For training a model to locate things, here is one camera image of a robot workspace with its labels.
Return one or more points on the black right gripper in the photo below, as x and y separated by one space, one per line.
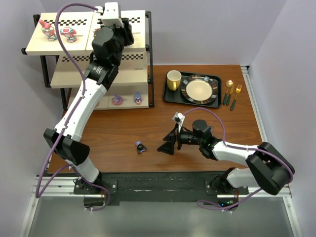
177 139

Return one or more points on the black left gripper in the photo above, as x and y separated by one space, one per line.
129 30

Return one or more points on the purple bunny holding cake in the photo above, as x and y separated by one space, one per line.
138 98

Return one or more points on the pink bunny white bonnet toy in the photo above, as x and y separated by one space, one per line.
69 33

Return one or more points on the pink bunny green hat toy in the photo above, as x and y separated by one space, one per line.
48 30

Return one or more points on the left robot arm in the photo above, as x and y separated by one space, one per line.
64 139

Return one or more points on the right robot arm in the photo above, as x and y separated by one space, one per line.
264 166

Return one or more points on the beige black three-tier shelf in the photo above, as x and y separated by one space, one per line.
77 45

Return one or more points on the black imp toy left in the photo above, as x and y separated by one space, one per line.
140 147

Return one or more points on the black plastic tray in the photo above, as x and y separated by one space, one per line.
177 97

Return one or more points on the yellow ceramic mug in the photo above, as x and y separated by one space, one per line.
173 79

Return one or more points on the striped rim dinner plate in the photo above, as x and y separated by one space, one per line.
199 89

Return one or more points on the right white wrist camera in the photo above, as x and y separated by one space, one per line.
178 118

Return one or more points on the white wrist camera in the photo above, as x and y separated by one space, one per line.
110 14
178 118

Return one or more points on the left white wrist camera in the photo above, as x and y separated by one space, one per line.
110 14

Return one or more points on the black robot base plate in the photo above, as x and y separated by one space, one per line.
151 187

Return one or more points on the gold knife green handle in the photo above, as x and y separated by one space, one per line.
230 94

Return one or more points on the gold spoon green handle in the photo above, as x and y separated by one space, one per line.
229 83

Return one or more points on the gold fork green handle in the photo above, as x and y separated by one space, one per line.
238 90

